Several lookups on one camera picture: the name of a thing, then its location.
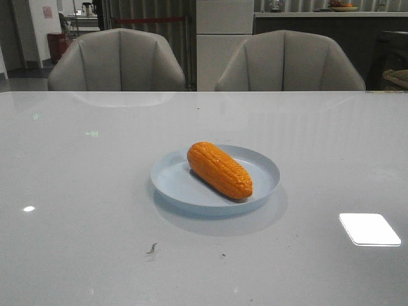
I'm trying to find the dark chair at right edge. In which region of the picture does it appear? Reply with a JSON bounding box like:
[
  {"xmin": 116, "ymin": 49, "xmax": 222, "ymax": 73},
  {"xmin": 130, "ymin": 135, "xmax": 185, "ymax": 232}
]
[{"xmin": 366, "ymin": 31, "xmax": 407, "ymax": 91}]

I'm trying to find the beige upholstered chair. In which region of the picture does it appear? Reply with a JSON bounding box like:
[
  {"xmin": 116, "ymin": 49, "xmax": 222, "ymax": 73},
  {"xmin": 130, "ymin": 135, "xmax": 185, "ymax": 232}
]
[
  {"xmin": 48, "ymin": 28, "xmax": 185, "ymax": 91},
  {"xmin": 215, "ymin": 30, "xmax": 366, "ymax": 91}
]

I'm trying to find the fruit bowl on counter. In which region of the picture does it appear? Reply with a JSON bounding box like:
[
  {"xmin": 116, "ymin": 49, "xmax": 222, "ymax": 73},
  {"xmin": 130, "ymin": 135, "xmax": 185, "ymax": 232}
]
[{"xmin": 328, "ymin": 0, "xmax": 358, "ymax": 12}]

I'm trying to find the pink paper sign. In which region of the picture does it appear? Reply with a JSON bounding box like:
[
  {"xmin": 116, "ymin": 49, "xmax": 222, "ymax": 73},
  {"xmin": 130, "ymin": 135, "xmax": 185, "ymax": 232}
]
[{"xmin": 42, "ymin": 6, "xmax": 53, "ymax": 19}]

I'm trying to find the red bin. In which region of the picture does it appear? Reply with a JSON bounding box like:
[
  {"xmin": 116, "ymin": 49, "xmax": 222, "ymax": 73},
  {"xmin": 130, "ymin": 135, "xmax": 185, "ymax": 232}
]
[{"xmin": 47, "ymin": 33, "xmax": 68, "ymax": 64}]

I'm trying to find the background metal table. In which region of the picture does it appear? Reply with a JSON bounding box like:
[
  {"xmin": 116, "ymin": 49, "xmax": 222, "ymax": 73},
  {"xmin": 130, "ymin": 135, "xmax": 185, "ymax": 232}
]
[{"xmin": 59, "ymin": 13, "xmax": 100, "ymax": 38}]

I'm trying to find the white cabinet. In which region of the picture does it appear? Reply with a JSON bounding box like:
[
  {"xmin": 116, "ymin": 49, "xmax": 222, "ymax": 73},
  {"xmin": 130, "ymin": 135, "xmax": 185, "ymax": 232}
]
[{"xmin": 196, "ymin": 1, "xmax": 254, "ymax": 91}]

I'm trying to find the red barrier belt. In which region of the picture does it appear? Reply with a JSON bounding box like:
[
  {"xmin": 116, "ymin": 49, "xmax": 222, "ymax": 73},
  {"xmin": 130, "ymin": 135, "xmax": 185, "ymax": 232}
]
[{"xmin": 114, "ymin": 17, "xmax": 185, "ymax": 24}]

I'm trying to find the left beige upholstered chair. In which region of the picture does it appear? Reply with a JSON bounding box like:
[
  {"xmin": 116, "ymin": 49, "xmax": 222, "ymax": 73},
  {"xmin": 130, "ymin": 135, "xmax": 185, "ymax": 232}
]
[{"xmin": 48, "ymin": 28, "xmax": 185, "ymax": 91}]

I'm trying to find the orange plastic corn cob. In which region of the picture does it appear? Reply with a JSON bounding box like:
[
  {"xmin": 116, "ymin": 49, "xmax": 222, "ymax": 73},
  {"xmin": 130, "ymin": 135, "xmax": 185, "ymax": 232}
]
[{"xmin": 187, "ymin": 142, "xmax": 253, "ymax": 200}]

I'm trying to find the right beige upholstered chair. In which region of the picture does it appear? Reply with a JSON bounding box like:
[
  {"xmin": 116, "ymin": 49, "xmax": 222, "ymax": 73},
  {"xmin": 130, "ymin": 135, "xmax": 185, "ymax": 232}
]
[{"xmin": 215, "ymin": 30, "xmax": 366, "ymax": 91}]

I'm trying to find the dark counter with white top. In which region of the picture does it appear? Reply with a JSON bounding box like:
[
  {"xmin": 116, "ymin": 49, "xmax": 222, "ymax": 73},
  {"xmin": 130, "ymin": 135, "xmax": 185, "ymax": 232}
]
[{"xmin": 252, "ymin": 12, "xmax": 407, "ymax": 81}]

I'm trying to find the light blue round plate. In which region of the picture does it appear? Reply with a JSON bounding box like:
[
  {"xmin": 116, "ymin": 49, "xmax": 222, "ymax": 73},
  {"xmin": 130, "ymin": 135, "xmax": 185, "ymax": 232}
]
[{"xmin": 150, "ymin": 144, "xmax": 280, "ymax": 217}]

